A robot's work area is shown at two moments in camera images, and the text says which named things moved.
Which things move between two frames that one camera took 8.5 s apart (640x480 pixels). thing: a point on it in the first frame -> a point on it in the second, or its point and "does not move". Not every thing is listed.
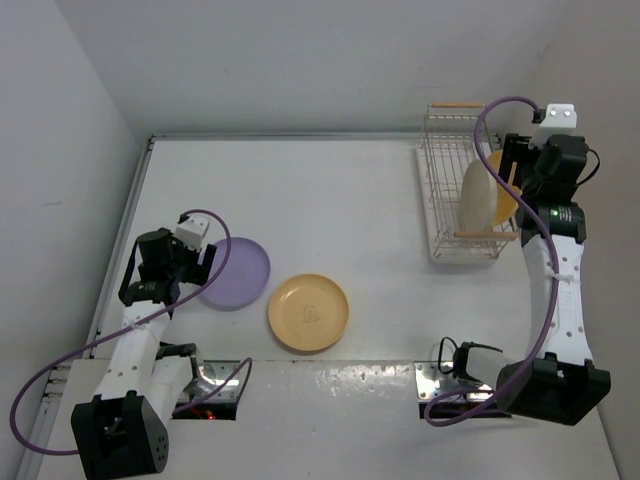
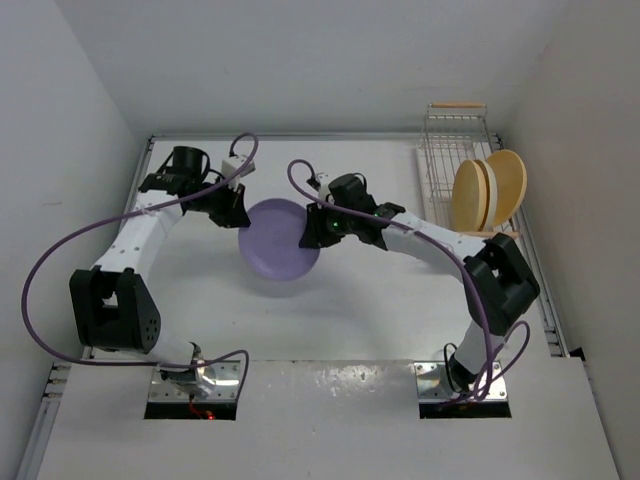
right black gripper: (516, 145) -> (316, 234)
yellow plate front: (308, 312) -> (469, 197)
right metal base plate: (430, 382) does not move
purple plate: (246, 280) -> (270, 244)
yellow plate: (506, 204) does not move
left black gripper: (197, 271) -> (234, 212)
